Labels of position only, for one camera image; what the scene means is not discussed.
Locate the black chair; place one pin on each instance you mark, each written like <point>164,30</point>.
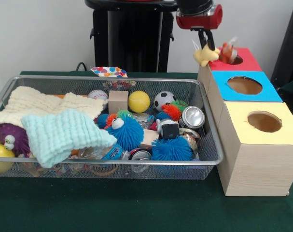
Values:
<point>288,48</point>

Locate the silver crushed can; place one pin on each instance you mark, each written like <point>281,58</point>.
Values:
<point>192,117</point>

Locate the blue spiky ball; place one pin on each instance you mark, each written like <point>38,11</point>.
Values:
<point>172,149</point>

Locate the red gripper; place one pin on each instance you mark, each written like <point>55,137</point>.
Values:
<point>199,20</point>

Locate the white baseball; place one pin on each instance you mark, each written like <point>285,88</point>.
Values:
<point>98,94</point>

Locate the small soccer ball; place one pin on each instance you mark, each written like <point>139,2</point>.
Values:
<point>164,100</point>

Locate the orange tiger striped plush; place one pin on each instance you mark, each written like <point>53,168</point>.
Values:
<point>227,54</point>

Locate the colourful polka dot cloth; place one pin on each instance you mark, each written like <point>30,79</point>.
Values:
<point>107,71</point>

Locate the small crumpled clear bottle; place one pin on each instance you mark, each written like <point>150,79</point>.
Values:
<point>142,118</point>

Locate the dark green table cloth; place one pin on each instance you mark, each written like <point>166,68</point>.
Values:
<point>136,205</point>

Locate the yellow smiley face ball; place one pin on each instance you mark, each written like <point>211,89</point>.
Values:
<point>1,154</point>

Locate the mint green knitted cloth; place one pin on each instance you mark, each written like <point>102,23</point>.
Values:
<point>64,135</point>

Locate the plain wooden block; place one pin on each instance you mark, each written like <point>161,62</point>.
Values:
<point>117,102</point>

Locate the orange and green spiky toy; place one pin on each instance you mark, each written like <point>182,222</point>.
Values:
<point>172,110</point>

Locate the yellow plush toy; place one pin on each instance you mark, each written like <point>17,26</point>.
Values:
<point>206,55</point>

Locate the cream knitted cloth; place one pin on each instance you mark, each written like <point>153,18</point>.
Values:
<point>32,101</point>

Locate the purple spiky toy with eyes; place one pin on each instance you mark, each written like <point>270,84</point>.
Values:
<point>13,136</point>

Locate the plain yellow ball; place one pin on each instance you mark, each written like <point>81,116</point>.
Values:
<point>139,101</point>

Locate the wooden box with three holes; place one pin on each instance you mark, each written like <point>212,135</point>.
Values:
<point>257,169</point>

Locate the blue spiky toy with eyes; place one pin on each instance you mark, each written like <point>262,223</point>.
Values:
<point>129,135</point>

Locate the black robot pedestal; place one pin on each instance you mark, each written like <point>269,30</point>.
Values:
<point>136,36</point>

